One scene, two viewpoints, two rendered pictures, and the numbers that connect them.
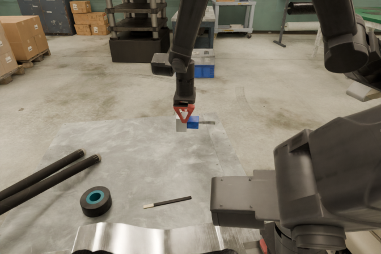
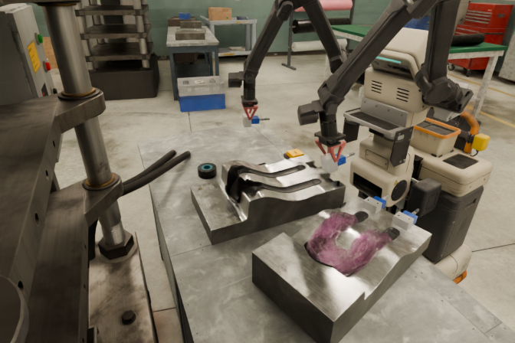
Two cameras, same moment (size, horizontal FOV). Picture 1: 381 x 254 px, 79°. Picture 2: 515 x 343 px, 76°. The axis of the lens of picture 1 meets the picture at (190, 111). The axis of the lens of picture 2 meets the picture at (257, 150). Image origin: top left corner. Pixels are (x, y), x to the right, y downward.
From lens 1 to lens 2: 0.88 m
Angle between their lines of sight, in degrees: 15
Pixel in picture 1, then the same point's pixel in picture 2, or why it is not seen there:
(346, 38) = (337, 57)
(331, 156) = (330, 83)
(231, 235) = (298, 161)
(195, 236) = (280, 164)
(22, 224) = (165, 187)
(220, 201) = (303, 111)
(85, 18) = not seen: hidden behind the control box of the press
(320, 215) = (330, 95)
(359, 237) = (361, 164)
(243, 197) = (309, 108)
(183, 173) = (254, 154)
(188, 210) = not seen: hidden behind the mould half
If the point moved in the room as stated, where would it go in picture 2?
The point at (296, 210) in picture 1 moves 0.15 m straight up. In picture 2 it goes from (325, 98) to (330, 48)
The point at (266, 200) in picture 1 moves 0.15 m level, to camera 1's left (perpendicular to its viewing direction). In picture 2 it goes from (316, 107) to (273, 111)
